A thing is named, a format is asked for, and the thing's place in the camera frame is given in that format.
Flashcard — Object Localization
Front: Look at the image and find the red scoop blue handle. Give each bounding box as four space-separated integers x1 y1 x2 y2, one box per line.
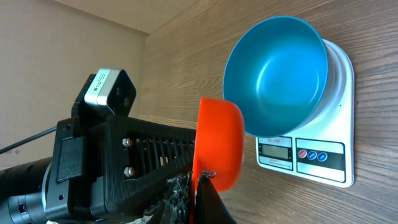
190 97 245 223

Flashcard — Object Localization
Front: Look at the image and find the white digital kitchen scale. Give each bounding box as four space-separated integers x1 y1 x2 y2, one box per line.
256 40 354 188

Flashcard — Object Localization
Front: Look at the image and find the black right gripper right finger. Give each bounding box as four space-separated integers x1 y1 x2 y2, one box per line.
195 170 237 224

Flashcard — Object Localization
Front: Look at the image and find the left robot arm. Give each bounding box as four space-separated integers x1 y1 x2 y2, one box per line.
1 115 196 223

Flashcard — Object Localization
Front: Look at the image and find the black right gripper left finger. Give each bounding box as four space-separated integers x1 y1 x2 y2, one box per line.
147 170 193 224

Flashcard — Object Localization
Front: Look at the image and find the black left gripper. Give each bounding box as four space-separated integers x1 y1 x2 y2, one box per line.
45 116 196 222

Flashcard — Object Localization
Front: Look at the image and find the blue metal bowl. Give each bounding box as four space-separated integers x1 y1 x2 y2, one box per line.
223 16 329 138

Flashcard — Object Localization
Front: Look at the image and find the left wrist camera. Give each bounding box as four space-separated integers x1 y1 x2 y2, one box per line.
84 68 137 117

